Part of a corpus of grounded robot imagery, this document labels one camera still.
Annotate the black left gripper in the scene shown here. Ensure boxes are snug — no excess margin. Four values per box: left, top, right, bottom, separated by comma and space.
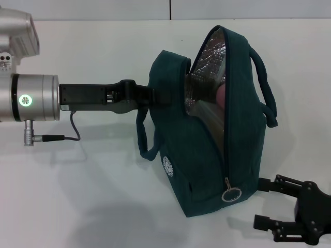
58, 79, 173, 115

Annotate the pink peach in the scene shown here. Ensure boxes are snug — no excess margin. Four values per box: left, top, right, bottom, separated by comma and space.
215, 83, 228, 107

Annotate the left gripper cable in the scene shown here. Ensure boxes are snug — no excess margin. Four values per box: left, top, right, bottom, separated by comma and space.
42, 109, 81, 143

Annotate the dark teal insulated lunch bag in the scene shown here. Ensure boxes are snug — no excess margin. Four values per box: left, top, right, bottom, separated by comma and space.
135, 25, 279, 219

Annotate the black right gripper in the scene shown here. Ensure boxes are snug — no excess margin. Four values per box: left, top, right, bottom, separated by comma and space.
253, 174, 331, 245

